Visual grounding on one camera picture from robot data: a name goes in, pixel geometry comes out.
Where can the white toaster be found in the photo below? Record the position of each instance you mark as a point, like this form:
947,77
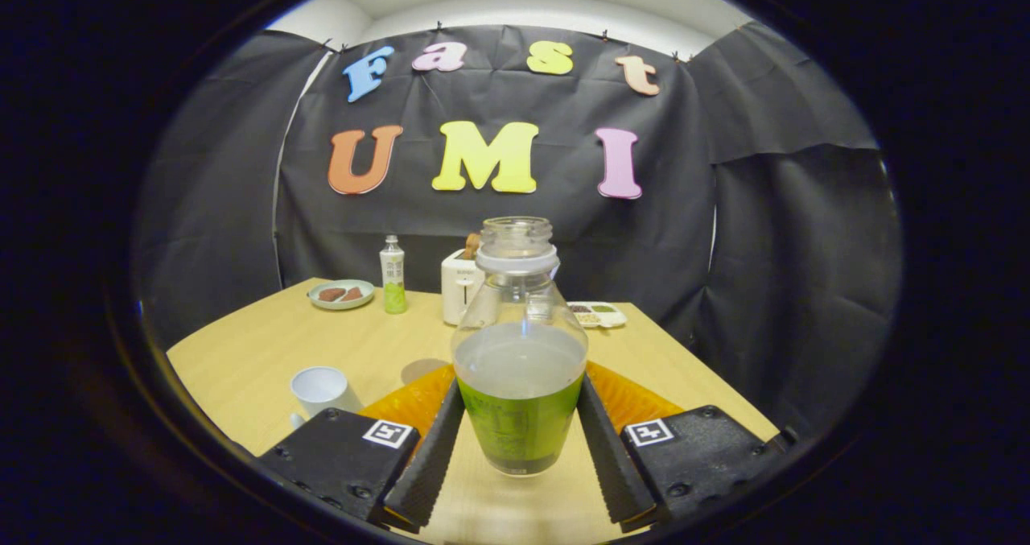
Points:
460,287

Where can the round brown coaster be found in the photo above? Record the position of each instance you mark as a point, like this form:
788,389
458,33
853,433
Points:
422,369

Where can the pale green plate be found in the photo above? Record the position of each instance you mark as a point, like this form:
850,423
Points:
366,293

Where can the brown toast slice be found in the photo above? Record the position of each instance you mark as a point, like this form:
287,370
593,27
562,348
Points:
471,245

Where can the black backdrop cloth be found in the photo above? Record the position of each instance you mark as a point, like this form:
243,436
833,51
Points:
684,247

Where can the brown food piece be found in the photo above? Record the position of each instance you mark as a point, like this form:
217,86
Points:
353,293
331,294

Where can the clear juice bottle green label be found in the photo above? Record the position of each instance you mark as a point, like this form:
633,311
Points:
519,416

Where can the wooden table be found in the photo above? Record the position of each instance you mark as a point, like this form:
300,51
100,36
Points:
241,352

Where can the white compartment tray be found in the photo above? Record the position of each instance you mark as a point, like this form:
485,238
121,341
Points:
615,318

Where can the white cup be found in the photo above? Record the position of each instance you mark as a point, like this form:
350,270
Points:
322,388

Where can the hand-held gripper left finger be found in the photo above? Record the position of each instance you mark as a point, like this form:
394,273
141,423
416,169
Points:
426,464

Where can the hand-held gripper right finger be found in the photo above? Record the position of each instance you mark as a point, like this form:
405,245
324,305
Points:
611,464

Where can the tall white green drink bottle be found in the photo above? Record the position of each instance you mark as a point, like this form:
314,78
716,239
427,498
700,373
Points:
393,275

